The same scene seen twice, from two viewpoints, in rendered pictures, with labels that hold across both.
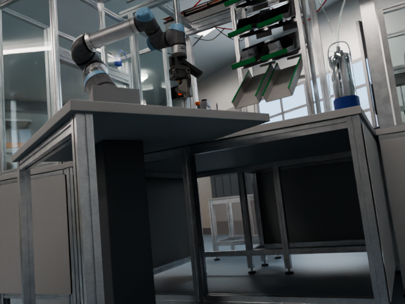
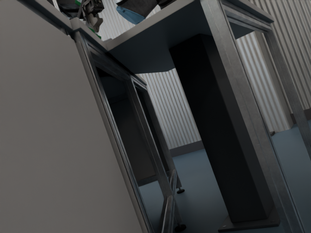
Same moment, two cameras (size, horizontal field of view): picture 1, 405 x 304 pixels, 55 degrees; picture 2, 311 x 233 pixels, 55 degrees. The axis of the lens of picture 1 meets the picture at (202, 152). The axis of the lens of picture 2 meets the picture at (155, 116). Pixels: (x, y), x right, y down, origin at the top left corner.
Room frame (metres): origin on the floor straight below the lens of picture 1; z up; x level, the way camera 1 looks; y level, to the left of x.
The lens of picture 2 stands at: (2.25, 1.49, 0.54)
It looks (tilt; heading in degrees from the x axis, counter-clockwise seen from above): 1 degrees up; 248
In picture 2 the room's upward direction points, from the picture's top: 20 degrees counter-clockwise
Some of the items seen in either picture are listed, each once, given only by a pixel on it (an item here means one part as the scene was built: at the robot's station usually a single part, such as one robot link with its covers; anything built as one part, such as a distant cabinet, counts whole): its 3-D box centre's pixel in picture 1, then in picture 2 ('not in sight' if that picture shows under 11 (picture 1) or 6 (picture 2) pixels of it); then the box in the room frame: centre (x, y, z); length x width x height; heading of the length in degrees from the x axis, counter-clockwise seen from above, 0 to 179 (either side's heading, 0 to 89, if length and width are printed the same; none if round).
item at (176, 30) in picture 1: (176, 36); not in sight; (1.78, 0.07, 1.38); 0.09 x 0.08 x 0.11; 69
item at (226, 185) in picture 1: (245, 183); not in sight; (4.05, -0.42, 0.73); 0.62 x 0.42 x 0.23; 63
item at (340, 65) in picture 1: (341, 69); not in sight; (2.38, -0.93, 1.32); 0.14 x 0.14 x 0.38
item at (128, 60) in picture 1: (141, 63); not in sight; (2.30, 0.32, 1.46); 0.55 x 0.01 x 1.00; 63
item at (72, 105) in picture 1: (126, 140); (180, 44); (1.52, 0.29, 0.84); 0.90 x 0.70 x 0.03; 35
